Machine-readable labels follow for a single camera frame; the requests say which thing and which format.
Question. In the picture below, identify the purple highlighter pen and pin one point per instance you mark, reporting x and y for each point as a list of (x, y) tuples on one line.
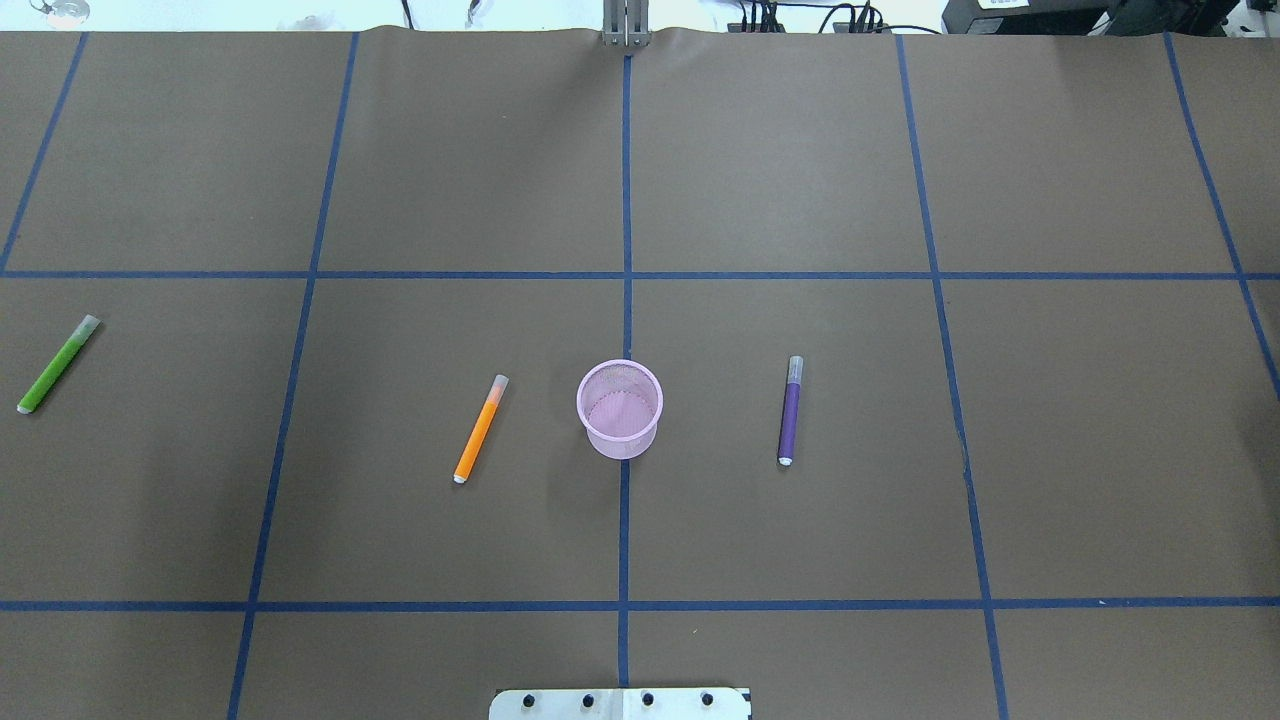
[(786, 448)]

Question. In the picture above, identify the aluminium frame post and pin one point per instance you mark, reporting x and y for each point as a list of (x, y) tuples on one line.
[(626, 23)]

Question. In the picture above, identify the orange highlighter pen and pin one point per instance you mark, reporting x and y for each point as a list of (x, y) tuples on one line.
[(476, 439)]

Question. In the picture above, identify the pink mesh pen holder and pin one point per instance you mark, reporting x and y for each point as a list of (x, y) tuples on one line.
[(620, 403)]

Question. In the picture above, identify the green highlighter pen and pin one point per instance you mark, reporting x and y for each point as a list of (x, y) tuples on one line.
[(57, 366)]

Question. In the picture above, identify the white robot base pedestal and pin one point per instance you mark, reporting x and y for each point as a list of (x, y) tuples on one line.
[(623, 703)]

